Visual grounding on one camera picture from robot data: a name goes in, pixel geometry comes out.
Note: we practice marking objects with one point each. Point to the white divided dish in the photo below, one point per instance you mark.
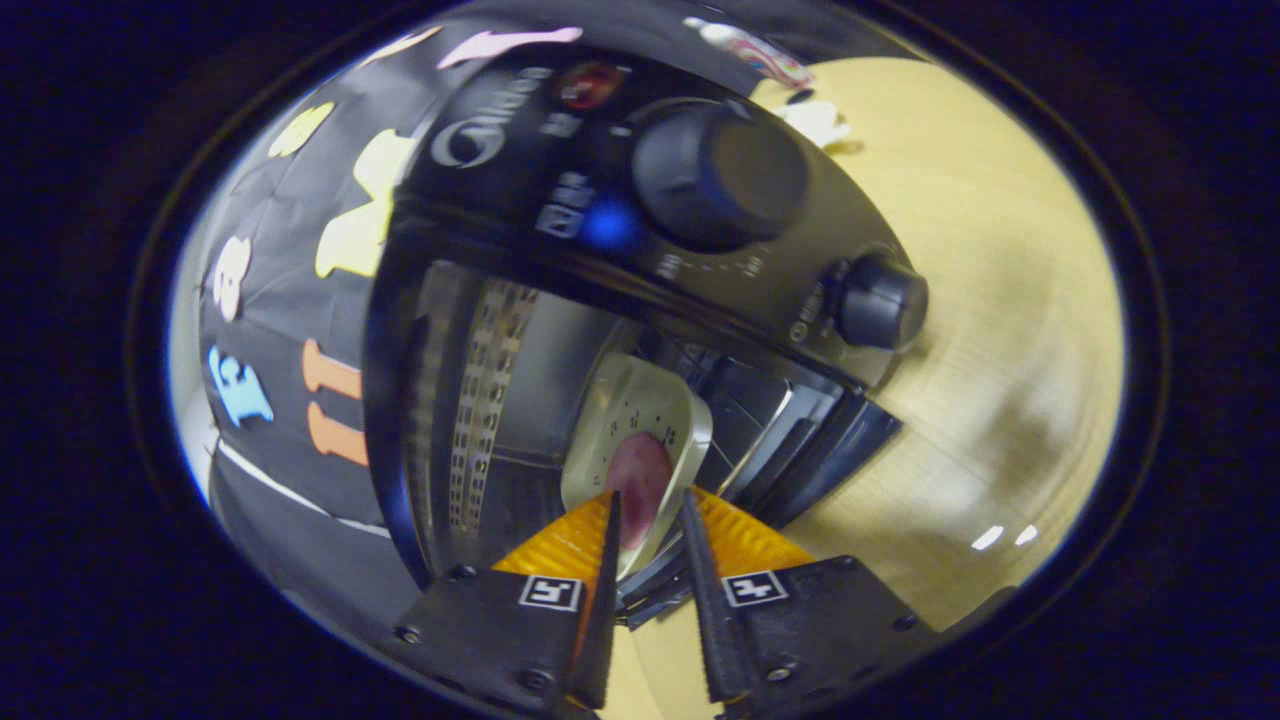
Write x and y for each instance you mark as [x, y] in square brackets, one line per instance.
[815, 120]

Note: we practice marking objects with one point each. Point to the pink and white spray can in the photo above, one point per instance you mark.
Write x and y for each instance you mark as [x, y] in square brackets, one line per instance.
[750, 50]

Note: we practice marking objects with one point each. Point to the white square plate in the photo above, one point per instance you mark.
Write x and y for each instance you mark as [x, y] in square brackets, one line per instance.
[640, 400]

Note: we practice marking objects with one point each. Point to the black electric oven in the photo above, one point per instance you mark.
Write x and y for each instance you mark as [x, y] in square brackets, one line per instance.
[520, 130]

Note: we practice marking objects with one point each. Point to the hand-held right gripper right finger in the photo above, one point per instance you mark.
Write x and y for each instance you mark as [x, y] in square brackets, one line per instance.
[715, 640]

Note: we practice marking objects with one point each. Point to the pink round cake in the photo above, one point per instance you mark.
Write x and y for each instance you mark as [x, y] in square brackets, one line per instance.
[640, 480]

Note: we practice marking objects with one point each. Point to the small black round cap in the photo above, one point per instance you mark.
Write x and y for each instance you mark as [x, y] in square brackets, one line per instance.
[800, 97]

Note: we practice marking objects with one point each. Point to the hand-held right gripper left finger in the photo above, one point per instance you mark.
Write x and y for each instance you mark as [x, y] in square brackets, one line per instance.
[600, 640]

